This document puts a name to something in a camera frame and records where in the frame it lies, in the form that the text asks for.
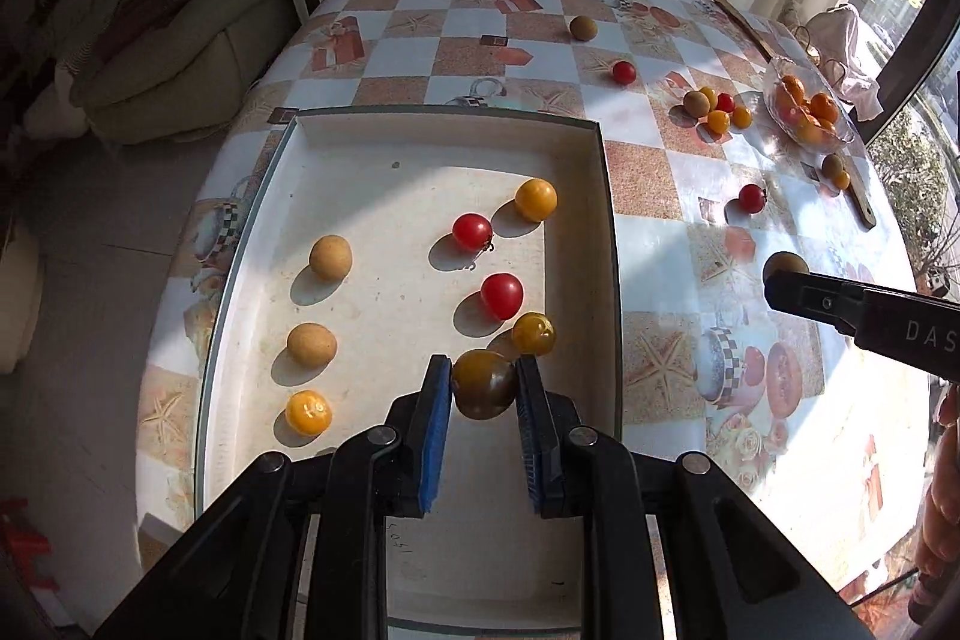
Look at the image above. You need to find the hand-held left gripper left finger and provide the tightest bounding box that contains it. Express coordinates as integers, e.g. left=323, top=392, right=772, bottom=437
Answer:
left=94, top=353, right=455, bottom=640

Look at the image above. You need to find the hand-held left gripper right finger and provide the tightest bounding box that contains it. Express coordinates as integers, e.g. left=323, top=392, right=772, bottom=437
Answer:
left=514, top=353, right=875, bottom=640

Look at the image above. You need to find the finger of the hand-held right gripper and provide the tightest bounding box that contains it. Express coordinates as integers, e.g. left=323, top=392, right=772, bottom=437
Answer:
left=763, top=269, right=865, bottom=339

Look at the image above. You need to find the dark brown-green tomato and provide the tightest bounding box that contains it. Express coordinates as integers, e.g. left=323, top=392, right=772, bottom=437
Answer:
left=451, top=349, right=518, bottom=420

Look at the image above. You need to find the white tray with grey rim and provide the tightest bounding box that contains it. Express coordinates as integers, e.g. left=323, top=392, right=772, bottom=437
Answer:
left=193, top=107, right=625, bottom=633

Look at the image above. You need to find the person's right hand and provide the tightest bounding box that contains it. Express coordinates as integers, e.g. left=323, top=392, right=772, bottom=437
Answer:
left=910, top=385, right=960, bottom=622

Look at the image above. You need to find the clear glass bowl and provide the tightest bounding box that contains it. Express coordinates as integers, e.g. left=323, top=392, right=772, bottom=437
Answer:
left=763, top=55, right=856, bottom=154

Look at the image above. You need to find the wooden board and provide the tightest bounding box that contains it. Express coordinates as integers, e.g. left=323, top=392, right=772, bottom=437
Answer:
left=709, top=0, right=877, bottom=229

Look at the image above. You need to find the red object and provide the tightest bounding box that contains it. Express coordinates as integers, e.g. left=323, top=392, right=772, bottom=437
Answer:
left=0, top=497, right=57, bottom=600

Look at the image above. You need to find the beige sofa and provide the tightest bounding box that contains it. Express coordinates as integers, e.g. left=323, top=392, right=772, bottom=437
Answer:
left=22, top=0, right=301, bottom=146

